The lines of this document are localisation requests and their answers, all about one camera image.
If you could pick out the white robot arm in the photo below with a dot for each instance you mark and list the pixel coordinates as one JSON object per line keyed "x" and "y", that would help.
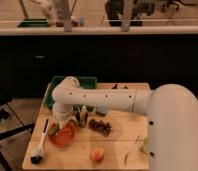
{"x": 171, "y": 110}

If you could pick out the blue sponge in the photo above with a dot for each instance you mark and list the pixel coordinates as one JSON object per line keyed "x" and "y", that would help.
{"x": 101, "y": 112}

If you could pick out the bunch of dark grapes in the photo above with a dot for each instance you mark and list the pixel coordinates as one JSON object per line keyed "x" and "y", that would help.
{"x": 100, "y": 126}

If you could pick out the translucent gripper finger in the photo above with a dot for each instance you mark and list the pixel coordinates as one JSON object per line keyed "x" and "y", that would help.
{"x": 64, "y": 123}

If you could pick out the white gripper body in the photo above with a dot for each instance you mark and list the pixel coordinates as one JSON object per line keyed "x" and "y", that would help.
{"x": 61, "y": 112}

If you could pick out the peach orange fruit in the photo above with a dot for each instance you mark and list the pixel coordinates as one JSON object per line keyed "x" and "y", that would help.
{"x": 97, "y": 154}

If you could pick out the green cup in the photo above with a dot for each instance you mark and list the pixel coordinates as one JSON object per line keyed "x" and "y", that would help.
{"x": 145, "y": 146}

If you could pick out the dark bowl with block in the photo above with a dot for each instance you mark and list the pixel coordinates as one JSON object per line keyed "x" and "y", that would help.
{"x": 117, "y": 86}

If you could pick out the green pepper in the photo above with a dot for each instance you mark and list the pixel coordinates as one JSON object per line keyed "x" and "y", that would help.
{"x": 54, "y": 129}

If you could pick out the far green tray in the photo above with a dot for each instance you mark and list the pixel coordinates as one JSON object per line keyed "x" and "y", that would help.
{"x": 33, "y": 23}

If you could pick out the green plastic tray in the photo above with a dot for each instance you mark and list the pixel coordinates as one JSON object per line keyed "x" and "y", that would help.
{"x": 85, "y": 82}

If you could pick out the red orange bowl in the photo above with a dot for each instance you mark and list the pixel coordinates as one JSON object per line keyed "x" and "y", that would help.
{"x": 64, "y": 136}

